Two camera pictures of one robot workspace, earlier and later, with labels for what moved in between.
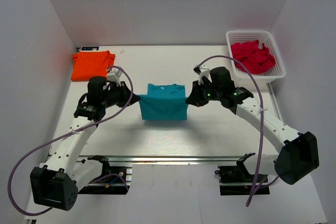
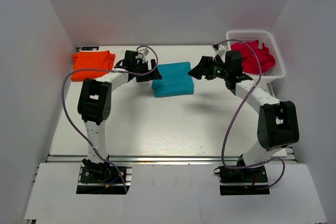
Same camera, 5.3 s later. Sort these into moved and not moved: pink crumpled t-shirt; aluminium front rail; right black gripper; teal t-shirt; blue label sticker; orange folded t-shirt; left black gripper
Moved: left black gripper; right black gripper; teal t-shirt
Not moved: pink crumpled t-shirt; aluminium front rail; blue label sticker; orange folded t-shirt
